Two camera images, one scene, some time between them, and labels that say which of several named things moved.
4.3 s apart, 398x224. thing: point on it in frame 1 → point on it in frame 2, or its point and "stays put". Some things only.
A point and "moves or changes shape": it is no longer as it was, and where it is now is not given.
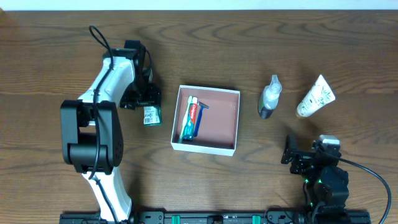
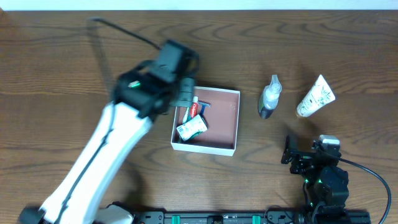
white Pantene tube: (319, 95) stays put
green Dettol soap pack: (152, 116) moves or changes shape
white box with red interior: (218, 126) stays put
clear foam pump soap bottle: (270, 98) stays put
